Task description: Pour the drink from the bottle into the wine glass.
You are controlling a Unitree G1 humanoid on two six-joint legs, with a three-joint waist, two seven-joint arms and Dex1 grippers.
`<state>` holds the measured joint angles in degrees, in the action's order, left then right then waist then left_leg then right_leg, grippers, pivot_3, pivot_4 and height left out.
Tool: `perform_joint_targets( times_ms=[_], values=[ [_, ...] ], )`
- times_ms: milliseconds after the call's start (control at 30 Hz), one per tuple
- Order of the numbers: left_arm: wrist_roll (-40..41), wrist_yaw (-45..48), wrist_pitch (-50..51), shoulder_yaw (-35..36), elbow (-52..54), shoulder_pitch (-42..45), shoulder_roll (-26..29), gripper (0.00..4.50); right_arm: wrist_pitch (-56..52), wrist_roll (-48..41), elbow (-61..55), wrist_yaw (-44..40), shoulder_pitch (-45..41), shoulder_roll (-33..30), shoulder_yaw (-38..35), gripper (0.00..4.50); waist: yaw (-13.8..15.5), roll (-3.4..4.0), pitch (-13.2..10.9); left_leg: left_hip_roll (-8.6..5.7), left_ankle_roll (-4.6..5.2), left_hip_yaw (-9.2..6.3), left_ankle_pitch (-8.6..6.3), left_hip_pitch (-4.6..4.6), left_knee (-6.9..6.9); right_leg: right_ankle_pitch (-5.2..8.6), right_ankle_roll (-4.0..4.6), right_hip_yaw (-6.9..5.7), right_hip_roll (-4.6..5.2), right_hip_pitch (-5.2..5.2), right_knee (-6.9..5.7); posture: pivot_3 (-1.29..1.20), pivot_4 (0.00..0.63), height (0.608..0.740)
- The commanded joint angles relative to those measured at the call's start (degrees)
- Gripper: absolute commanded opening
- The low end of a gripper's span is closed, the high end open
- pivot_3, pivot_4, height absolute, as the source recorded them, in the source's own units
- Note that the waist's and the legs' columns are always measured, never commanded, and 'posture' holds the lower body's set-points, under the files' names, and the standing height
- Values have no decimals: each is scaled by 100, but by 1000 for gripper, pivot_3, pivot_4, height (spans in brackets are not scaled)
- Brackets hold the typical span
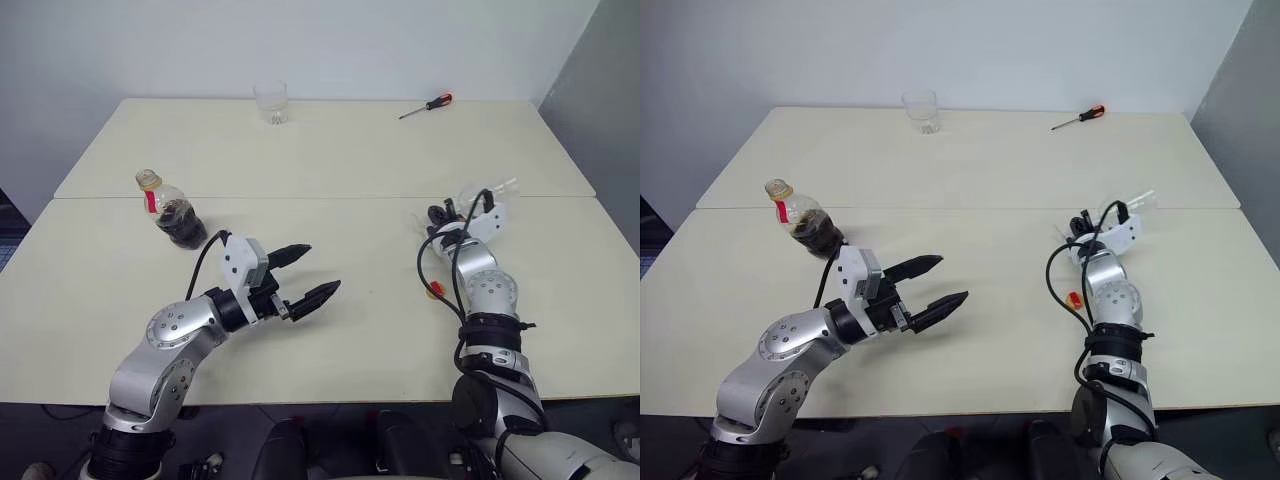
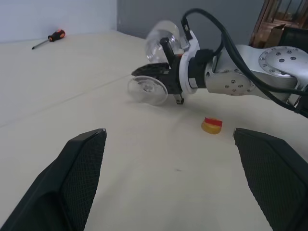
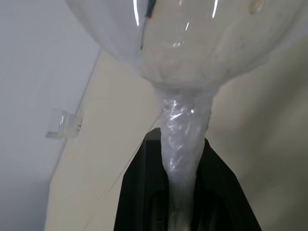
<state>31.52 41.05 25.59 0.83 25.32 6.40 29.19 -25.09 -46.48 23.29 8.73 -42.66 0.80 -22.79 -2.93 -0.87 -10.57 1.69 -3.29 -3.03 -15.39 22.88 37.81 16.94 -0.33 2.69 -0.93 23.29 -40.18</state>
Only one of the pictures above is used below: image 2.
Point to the black box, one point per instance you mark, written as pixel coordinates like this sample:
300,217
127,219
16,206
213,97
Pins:
297,38

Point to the brown cardboard box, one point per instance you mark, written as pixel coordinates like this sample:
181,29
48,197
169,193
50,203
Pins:
276,36

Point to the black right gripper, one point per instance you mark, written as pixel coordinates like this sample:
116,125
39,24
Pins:
172,80

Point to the brown wooden shelf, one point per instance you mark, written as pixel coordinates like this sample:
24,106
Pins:
269,12

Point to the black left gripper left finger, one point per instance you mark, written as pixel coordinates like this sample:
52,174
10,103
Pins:
60,190

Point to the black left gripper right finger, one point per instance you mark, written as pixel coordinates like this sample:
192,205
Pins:
276,180

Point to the orange black screwdriver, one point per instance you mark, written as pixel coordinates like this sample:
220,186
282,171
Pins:
57,34

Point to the small yellow red cap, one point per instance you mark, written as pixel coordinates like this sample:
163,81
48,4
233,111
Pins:
211,127

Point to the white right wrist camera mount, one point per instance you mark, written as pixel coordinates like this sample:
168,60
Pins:
192,45

